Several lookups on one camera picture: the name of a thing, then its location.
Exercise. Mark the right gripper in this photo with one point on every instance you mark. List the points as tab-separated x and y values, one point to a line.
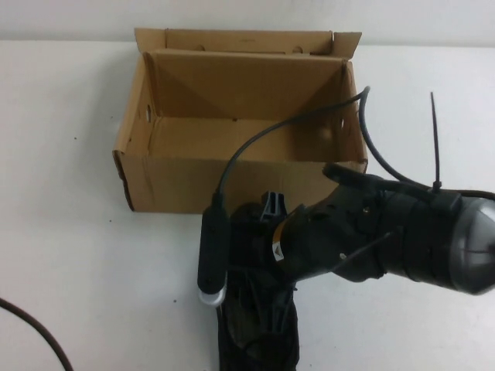
328	232

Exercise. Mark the black mesh sneaker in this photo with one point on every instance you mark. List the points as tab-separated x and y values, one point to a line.
251	348

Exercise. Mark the brown cardboard shoe box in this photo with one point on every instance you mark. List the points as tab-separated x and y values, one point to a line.
174	185

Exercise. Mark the black zip tie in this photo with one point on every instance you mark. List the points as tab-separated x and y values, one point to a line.
363	252
436	154

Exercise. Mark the right wrist camera black silver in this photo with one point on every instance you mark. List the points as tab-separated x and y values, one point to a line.
212	251

